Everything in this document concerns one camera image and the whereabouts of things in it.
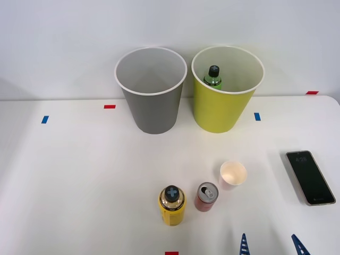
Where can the black smartphone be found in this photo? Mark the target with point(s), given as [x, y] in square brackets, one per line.
[309, 176]

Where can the green plastic bottle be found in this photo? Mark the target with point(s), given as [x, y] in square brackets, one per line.
[213, 79]

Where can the red drink can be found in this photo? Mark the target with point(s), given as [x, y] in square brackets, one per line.
[204, 200]

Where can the white paper cup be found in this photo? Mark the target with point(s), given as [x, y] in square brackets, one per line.
[232, 175]

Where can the yellow-green plastic waste bin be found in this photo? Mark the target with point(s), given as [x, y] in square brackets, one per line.
[215, 111]

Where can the grey plastic waste bin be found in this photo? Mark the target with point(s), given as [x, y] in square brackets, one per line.
[155, 111]

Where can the yellow plastic bottle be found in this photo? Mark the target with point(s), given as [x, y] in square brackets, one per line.
[172, 210]

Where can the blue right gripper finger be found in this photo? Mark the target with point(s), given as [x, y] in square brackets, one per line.
[301, 247]
[244, 247]

